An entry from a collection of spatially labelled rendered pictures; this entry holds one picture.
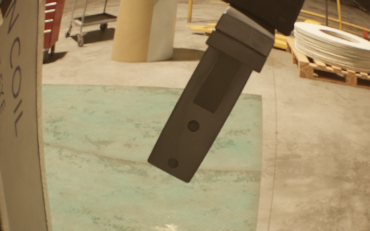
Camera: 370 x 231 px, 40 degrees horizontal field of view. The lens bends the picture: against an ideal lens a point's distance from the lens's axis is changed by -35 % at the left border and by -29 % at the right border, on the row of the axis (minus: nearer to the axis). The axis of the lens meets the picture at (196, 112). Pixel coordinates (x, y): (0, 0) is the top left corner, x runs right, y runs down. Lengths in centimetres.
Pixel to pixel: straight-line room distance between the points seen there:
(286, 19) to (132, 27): 489
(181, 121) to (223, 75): 4
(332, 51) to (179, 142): 498
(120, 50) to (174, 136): 495
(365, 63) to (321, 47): 57
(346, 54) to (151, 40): 172
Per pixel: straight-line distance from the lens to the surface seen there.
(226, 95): 37
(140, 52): 526
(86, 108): 402
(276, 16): 37
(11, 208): 89
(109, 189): 281
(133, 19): 523
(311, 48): 547
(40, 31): 101
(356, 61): 539
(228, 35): 34
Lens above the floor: 110
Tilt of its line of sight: 16 degrees down
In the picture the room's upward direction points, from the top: 3 degrees clockwise
